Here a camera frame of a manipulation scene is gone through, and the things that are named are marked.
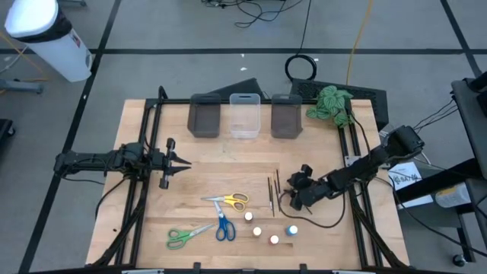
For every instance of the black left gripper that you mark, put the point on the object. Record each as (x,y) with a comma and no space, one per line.
(165,167)

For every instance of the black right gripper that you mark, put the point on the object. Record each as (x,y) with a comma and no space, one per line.
(310,190)

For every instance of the blue paint bottle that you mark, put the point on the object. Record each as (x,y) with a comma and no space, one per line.
(292,230)

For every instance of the white small bottle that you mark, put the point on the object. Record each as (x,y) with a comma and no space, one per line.
(248,216)
(257,231)

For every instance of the red paint bottle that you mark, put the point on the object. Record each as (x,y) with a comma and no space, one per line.
(274,239)

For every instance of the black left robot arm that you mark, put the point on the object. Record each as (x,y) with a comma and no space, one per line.
(95,160)

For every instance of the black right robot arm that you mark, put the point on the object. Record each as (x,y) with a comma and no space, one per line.
(365,167)

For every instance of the grey plastic bin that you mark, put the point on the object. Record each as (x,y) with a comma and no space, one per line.
(286,122)
(204,122)

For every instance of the black table edge clip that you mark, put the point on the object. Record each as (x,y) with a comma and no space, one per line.
(303,267)
(196,266)

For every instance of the clear plastic bin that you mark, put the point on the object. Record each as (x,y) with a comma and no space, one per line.
(245,114)

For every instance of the green potted plant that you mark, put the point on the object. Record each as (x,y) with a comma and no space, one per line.
(329,100)

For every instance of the black flat panel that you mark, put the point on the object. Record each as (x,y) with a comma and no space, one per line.
(243,87)

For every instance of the black perforated panel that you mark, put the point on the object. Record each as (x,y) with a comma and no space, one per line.
(304,89)

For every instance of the white label paper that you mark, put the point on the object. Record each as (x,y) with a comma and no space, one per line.
(405,175)

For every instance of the translucent plastic container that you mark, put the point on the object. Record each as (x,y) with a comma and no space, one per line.
(452,196)

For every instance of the black floor object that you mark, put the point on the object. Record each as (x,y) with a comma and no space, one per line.
(5,127)

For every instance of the grey stand foot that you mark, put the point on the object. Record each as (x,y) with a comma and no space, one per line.
(19,85)

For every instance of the white trash can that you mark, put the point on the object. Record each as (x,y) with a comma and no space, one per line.
(49,42)

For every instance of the black caster wheel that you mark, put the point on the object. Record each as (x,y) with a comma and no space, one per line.
(459,260)

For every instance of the black equipment cart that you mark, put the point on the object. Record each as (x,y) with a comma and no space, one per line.
(472,114)

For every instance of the black aluminium table frame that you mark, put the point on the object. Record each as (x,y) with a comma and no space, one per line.
(175,101)

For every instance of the silver frame bracket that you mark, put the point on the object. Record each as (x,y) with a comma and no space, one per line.
(142,271)
(352,272)

